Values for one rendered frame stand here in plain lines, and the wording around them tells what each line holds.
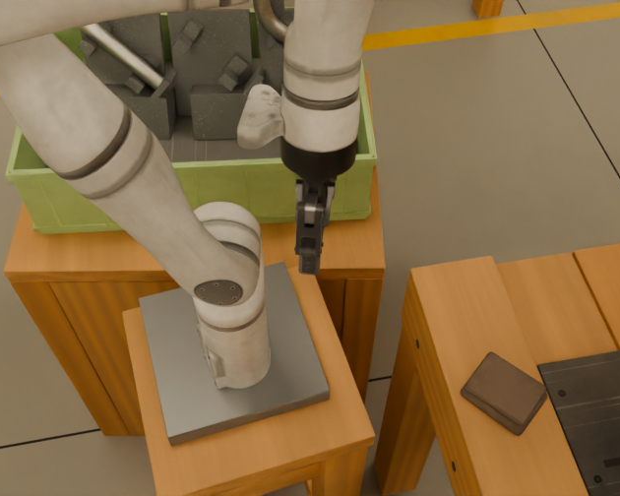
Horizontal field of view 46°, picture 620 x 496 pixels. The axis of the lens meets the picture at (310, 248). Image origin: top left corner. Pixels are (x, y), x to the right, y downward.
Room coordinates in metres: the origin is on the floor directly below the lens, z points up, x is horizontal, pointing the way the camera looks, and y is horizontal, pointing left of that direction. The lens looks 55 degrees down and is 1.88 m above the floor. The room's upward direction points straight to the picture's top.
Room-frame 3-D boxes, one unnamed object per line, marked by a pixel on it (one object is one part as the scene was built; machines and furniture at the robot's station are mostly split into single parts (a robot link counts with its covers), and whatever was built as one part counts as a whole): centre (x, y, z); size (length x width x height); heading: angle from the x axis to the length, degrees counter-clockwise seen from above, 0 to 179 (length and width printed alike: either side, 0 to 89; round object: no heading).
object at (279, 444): (0.50, 0.10, 0.83); 0.32 x 0.32 x 0.04; 17
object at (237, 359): (0.50, 0.10, 0.97); 0.09 x 0.09 x 0.17; 24
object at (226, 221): (0.50, 0.10, 1.13); 0.09 x 0.09 x 0.17; 1
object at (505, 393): (0.43, -0.27, 0.92); 0.10 x 0.08 x 0.03; 50
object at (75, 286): (0.98, 0.21, 0.39); 0.68 x 0.52 x 0.79; 91
